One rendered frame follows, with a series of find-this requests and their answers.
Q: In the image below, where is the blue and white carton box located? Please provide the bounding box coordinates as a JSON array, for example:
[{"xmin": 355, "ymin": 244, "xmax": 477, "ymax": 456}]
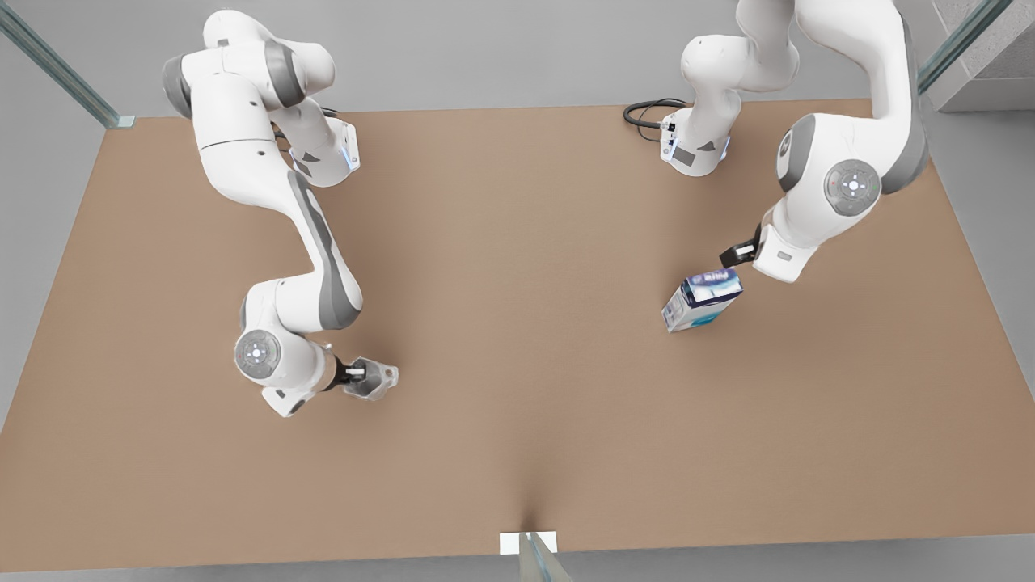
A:
[{"xmin": 661, "ymin": 268, "xmax": 744, "ymax": 335}]

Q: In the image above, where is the black cable loop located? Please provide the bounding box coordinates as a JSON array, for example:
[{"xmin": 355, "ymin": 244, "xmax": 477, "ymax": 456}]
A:
[{"xmin": 623, "ymin": 98, "xmax": 690, "ymax": 143}]

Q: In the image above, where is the silver frame post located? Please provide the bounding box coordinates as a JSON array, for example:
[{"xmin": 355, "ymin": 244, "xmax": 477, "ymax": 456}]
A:
[
  {"xmin": 0, "ymin": 3, "xmax": 136, "ymax": 130},
  {"xmin": 917, "ymin": 0, "xmax": 1013, "ymax": 95},
  {"xmin": 499, "ymin": 531, "xmax": 573, "ymax": 582}
]

